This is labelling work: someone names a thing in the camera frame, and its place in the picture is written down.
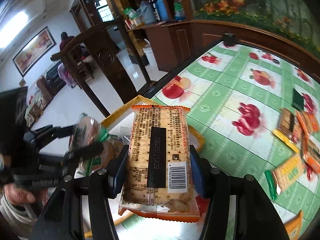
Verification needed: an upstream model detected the green-end sesame cracker pack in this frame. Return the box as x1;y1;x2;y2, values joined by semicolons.
302;134;320;174

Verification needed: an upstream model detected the white bucket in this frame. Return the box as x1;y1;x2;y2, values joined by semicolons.
143;39;157;67

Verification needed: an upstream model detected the wooden chair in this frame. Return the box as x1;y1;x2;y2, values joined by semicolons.
50;16;155;117

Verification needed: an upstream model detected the yellow white foam tray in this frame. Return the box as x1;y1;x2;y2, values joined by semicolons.
83;94;206;239

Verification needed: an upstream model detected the small orange cracker pack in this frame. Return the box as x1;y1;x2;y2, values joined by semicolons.
296;111;319;137

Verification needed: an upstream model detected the orange salty cheese biscuit pack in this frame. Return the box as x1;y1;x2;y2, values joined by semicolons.
284;210;303;240

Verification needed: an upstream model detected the blue Hokkaido cracker pack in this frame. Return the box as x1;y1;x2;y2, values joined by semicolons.
76;135;123;177

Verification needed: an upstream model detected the person in background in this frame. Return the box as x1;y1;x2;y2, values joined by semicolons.
59;31;74;51

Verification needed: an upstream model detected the framed wall painting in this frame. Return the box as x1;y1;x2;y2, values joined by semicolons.
12;27;56;77

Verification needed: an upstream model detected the person left hand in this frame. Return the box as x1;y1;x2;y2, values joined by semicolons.
4;184;48;206

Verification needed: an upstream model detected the dark green sachet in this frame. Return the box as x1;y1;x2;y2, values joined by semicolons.
292;88;304;111

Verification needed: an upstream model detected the round green-label biscuit pack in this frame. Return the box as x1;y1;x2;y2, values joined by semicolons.
68;113;108;151

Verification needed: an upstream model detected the yellow green cracker pack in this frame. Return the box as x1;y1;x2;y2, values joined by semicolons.
264;153;305;201

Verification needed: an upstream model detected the wooden sideboard cabinet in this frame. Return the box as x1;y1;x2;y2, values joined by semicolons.
127;19;196;73

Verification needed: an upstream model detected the blue thermos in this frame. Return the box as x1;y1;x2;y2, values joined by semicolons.
155;0;169;21

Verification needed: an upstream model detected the large orange cracker pack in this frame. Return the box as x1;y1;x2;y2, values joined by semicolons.
118;104;201;223

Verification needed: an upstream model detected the small black table object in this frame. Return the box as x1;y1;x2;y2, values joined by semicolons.
222;32;235;47

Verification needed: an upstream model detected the clear cookie bag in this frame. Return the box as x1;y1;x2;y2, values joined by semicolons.
120;126;132;145

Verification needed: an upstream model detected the grey kettle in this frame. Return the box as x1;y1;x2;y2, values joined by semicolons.
137;1;157;25

